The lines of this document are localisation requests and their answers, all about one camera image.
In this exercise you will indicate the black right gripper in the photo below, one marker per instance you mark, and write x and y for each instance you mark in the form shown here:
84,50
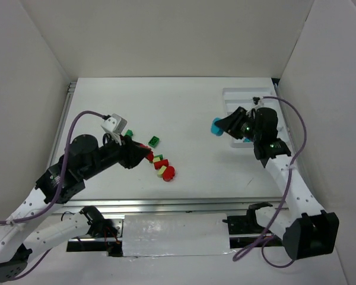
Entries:
237,124

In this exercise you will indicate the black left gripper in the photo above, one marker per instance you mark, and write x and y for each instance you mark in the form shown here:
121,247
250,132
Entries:
126,152

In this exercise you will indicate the red curved lego brick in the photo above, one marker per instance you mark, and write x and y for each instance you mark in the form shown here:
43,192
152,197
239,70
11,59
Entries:
149,155

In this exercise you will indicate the blue rounded lego brick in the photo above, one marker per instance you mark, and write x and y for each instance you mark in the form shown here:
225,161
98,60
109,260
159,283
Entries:
215,129

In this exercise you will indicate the dark green lego brick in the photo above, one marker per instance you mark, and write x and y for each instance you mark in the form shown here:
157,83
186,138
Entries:
153,142

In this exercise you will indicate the pale yellow sloped lego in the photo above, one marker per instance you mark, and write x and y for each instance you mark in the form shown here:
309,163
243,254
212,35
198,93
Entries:
161,171

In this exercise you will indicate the red rounded lego brick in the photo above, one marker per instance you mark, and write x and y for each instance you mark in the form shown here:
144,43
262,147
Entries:
169,173

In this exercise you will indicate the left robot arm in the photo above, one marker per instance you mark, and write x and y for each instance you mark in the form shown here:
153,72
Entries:
21,240

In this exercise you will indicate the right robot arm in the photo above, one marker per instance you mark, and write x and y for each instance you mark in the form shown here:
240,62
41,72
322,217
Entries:
299,222

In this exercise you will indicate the green sloped lego brick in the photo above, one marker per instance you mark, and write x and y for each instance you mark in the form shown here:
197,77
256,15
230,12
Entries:
129,133

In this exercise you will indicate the pale yellow small lego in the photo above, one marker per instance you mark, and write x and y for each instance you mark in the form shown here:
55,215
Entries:
157,160

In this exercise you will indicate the green thin lego brick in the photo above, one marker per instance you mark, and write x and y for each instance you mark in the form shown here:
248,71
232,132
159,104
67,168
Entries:
160,156

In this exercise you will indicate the red long lego brick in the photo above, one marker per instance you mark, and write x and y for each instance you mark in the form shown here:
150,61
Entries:
161,163

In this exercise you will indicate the white compartment tray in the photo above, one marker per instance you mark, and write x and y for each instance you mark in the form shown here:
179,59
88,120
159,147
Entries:
241,102

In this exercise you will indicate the white taped cover panel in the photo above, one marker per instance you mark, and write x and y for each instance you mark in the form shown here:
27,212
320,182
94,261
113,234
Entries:
175,235

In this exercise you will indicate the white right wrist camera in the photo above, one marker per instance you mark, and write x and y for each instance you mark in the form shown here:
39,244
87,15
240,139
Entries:
257,103

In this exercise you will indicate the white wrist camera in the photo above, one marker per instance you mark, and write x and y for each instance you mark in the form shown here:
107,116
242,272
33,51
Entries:
257,103
114,125

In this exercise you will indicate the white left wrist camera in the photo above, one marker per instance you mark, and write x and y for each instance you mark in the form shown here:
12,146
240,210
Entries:
114,125

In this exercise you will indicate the aluminium front rail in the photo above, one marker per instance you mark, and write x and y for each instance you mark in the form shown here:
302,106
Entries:
167,206

